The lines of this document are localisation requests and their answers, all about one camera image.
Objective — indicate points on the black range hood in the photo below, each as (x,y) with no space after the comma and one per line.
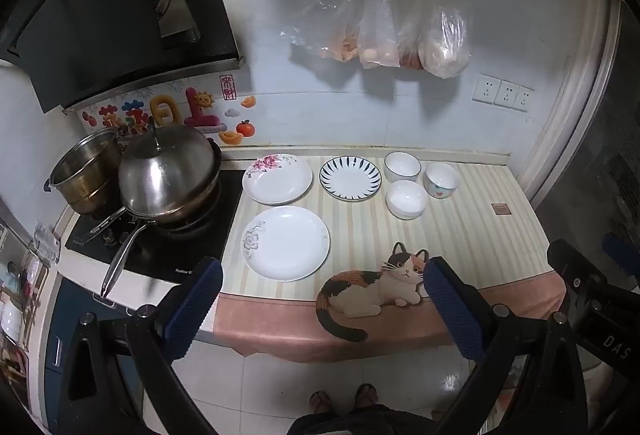
(100,15)

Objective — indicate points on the white wall socket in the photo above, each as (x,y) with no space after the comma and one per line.
(523,98)
(506,93)
(486,89)

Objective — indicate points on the colourful wall stickers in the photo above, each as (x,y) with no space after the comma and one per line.
(200,107)

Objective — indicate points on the person's dark clothing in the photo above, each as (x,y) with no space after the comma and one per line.
(360,421)

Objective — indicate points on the clear plastic bag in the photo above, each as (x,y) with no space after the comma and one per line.
(445,40)
(380,35)
(330,30)

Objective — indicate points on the white plate with pink flowers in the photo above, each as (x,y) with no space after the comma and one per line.
(280,185)

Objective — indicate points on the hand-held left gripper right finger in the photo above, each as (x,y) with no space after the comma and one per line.
(452,307)

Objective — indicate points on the white bowl with blue rim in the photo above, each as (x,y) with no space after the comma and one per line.
(442,177)

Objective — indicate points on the striped cat print table cloth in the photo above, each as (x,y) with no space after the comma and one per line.
(460,240)

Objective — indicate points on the white bowl with red flowers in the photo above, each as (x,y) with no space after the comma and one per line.
(407,200)

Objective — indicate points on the clear plastic packet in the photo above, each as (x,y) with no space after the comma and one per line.
(46,242)

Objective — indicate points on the steel wok lid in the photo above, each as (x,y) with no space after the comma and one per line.
(165,170)

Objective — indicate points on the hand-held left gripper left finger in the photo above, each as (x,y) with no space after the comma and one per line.
(197,302)

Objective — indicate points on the white plate with grey flower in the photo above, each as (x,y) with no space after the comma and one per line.
(290,245)

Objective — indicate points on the white bowl with dark rim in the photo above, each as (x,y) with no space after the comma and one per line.
(402,165)

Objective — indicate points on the person's left foot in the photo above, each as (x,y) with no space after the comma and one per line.
(320,402)

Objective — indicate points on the white plate with blue stripes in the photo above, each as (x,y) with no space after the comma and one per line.
(350,179)

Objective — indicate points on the black cooktop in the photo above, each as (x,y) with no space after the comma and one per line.
(217,220)

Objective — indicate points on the white door frame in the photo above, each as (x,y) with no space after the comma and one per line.
(575,105)

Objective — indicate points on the blue cabinet door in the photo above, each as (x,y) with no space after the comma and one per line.
(65,325)

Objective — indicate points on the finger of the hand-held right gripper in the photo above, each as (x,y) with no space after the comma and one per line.
(575,265)
(622,252)

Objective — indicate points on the steel stock pot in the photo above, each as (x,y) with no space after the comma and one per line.
(82,170)

